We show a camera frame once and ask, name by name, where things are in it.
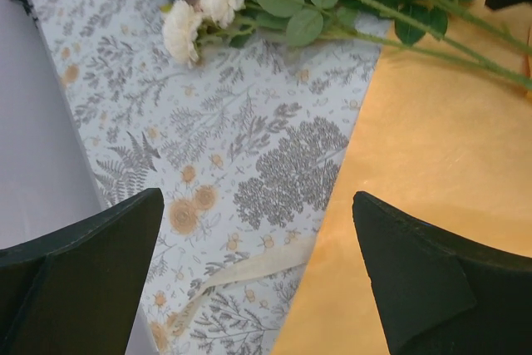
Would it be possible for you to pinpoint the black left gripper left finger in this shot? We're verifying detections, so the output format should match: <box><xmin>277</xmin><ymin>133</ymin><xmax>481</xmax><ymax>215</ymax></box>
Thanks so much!
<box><xmin>1</xmin><ymin>188</ymin><xmax>164</xmax><ymax>354</ymax></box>

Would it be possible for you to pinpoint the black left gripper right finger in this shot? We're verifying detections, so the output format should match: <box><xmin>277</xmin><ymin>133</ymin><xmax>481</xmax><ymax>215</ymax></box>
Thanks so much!
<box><xmin>352</xmin><ymin>191</ymin><xmax>531</xmax><ymax>354</ymax></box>

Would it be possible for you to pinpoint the artificial flower bunch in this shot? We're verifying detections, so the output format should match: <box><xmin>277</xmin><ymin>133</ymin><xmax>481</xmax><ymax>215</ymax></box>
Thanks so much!
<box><xmin>162</xmin><ymin>0</ymin><xmax>531</xmax><ymax>88</ymax></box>

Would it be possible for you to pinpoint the cream printed ribbon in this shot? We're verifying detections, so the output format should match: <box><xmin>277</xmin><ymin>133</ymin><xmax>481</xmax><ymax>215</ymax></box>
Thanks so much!
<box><xmin>169</xmin><ymin>236</ymin><xmax>317</xmax><ymax>335</ymax></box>

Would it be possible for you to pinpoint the orange paper bouquet wrap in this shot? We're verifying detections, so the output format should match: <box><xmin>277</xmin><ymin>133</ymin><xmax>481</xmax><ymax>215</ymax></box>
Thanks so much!
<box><xmin>273</xmin><ymin>0</ymin><xmax>532</xmax><ymax>355</ymax></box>

